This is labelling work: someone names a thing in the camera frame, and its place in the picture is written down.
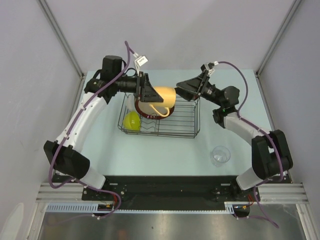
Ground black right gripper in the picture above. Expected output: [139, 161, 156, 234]
[172, 69, 224, 108]

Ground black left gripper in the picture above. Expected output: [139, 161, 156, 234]
[114, 71, 163, 103]

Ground red rimmed round plate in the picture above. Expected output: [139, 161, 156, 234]
[134, 99, 175, 120]

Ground beige mug yellow handle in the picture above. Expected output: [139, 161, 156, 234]
[148, 86, 176, 115]

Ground white bowl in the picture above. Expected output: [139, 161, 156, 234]
[126, 94, 136, 112]

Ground dark wire dish rack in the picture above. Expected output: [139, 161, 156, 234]
[118, 93, 201, 139]

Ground yellow green bowl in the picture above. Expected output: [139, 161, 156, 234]
[122, 111, 141, 131]

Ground clear plastic cup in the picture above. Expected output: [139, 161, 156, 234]
[210, 145, 231, 167]

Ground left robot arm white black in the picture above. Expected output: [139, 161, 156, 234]
[43, 53, 165, 200]

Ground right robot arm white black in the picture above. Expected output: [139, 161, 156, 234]
[175, 70, 294, 201]

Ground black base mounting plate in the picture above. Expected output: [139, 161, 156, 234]
[50, 174, 293, 204]

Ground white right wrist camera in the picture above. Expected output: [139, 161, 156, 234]
[200, 62, 218, 77]

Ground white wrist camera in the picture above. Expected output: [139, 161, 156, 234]
[133, 53, 149, 73]
[200, 62, 218, 77]

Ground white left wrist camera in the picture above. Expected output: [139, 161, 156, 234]
[133, 53, 149, 73]

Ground white slotted cable duct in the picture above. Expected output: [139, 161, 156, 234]
[46, 202, 250, 214]

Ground right aluminium frame post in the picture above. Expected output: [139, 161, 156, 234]
[255, 0, 304, 77]

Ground aluminium frame post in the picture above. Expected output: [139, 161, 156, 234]
[36, 0, 85, 79]
[255, 0, 304, 77]

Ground left aluminium frame post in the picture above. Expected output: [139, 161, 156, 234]
[36, 0, 85, 79]

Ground aluminium front rail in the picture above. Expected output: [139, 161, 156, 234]
[35, 183, 309, 204]

